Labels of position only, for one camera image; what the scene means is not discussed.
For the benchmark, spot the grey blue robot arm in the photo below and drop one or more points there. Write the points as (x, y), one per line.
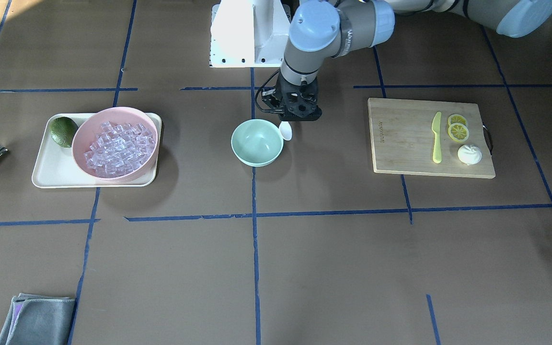
(322, 29)

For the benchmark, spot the yellow plastic knife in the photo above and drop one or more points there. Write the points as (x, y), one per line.
(436, 146)

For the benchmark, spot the mint green bowl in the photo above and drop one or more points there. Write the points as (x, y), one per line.
(257, 142)

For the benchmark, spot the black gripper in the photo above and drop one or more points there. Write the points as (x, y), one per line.
(269, 99)

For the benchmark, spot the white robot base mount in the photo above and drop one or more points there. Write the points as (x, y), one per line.
(249, 33)

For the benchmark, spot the cream serving tray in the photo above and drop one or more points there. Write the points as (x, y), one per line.
(61, 167)

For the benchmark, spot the white steamed bun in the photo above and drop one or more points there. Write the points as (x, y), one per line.
(469, 154)

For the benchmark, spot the wooden cutting board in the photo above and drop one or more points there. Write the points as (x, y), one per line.
(401, 138)

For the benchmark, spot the grey folded cloth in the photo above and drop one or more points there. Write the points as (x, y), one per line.
(38, 320)

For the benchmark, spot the white plastic spoon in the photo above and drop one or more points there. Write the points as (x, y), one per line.
(286, 130)

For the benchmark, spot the pink bowl of ice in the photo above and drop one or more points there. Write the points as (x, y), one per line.
(117, 145)

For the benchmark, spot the lemon slice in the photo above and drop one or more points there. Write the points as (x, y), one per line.
(458, 132)
(457, 119)

